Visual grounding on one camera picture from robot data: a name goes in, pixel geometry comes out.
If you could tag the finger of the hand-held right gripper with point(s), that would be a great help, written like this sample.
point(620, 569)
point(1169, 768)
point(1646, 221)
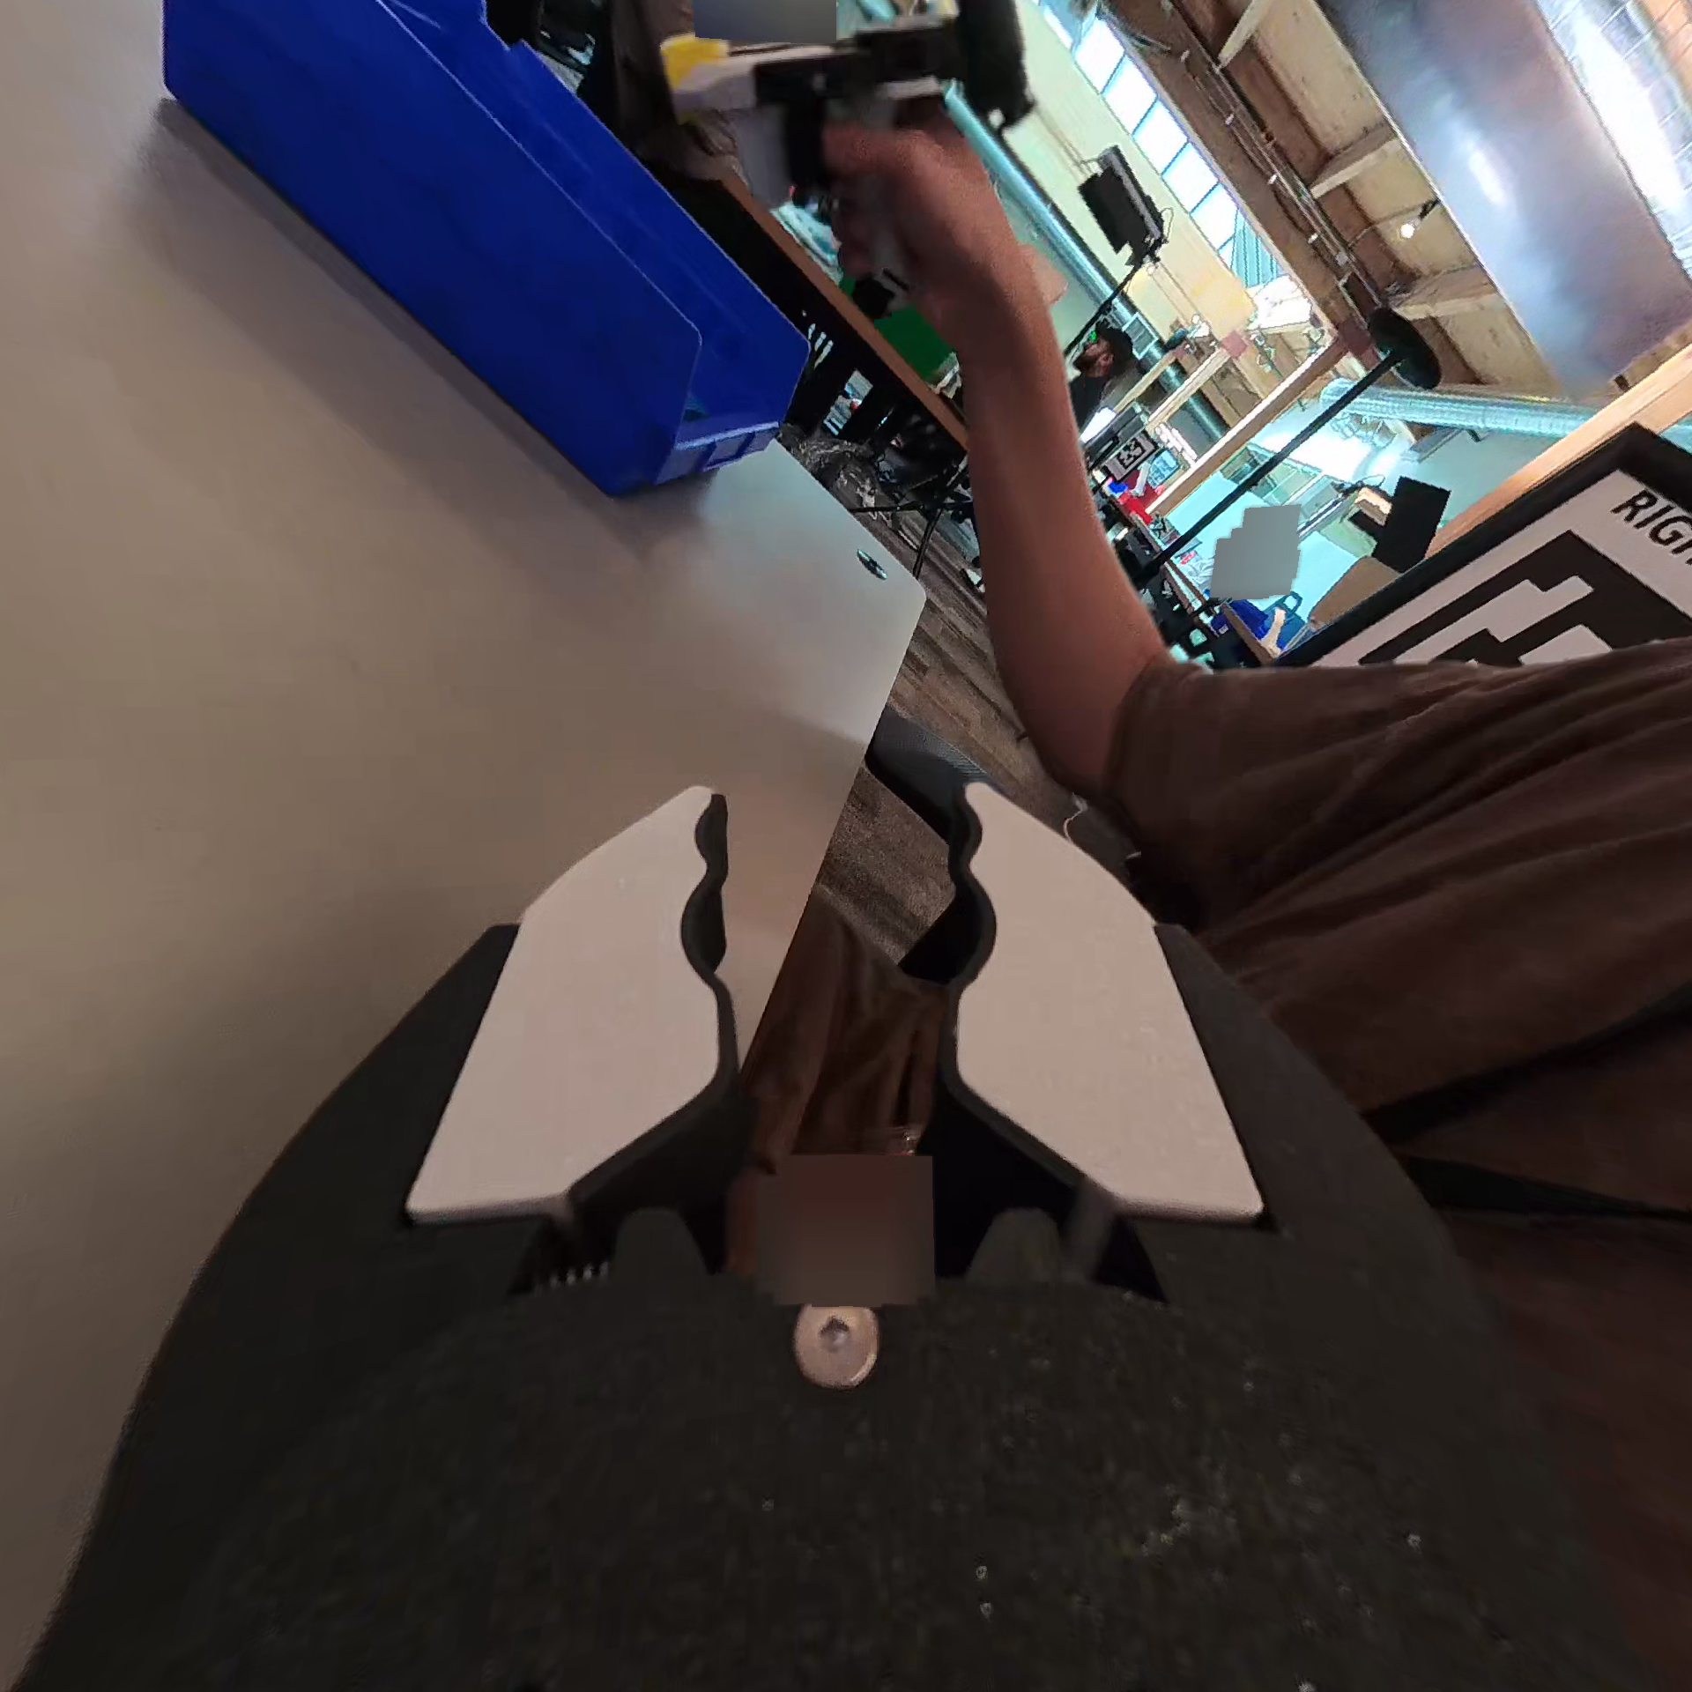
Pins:
point(753, 75)

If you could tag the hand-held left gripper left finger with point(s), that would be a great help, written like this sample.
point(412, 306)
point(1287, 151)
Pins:
point(577, 1043)

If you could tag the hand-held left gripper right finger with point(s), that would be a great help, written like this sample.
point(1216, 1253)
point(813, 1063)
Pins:
point(1090, 1043)

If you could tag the yellow wooden block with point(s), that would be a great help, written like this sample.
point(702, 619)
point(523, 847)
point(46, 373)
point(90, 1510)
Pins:
point(692, 59)

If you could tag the blue plastic bin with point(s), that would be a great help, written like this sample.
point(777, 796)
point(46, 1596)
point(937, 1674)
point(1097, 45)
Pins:
point(449, 239)

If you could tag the person's right forearm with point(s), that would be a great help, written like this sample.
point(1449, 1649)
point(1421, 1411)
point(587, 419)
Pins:
point(1043, 530)

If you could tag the person's right hand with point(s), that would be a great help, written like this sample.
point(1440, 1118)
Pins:
point(925, 227)

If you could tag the black studio light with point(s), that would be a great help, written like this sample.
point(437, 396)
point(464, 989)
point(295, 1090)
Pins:
point(1122, 200)

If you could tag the green plastic bin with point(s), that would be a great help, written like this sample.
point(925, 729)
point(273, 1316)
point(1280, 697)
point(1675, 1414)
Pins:
point(917, 340)

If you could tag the black office chair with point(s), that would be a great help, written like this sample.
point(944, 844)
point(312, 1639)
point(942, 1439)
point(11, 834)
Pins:
point(993, 780)

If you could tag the person's brown clothing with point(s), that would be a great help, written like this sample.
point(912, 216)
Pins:
point(1430, 899)

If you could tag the black framed board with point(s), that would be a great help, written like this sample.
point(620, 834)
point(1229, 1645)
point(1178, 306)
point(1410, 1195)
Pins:
point(1520, 569)

